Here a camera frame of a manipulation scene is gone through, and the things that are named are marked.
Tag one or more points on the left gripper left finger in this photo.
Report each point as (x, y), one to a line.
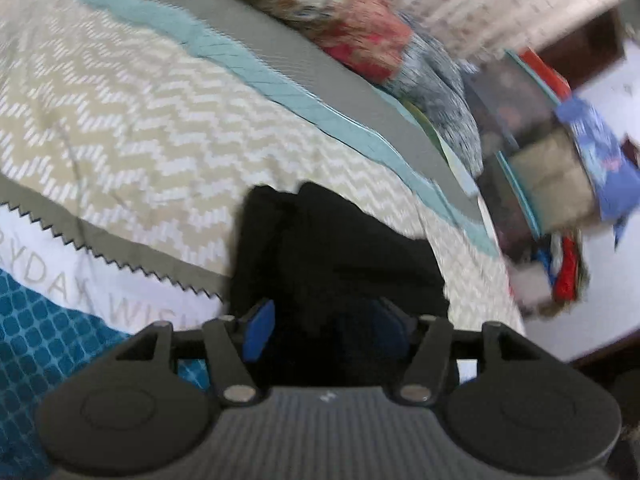
(230, 344)

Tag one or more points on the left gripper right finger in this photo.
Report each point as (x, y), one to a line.
(421, 346)

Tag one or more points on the black pants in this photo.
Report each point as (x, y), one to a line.
(328, 267)

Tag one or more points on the stacked folded clothes pile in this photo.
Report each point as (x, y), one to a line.
(561, 255)

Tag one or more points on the clear storage bin teal lid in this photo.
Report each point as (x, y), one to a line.
(512, 108)

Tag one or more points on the beige fabric storage bag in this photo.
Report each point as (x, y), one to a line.
(555, 183)

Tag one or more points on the blue patterned cloth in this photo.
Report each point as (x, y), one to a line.
(613, 176)

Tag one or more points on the patterned bedsheet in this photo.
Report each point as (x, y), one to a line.
(131, 134)

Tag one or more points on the red floral quilt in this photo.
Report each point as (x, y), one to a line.
(384, 47)

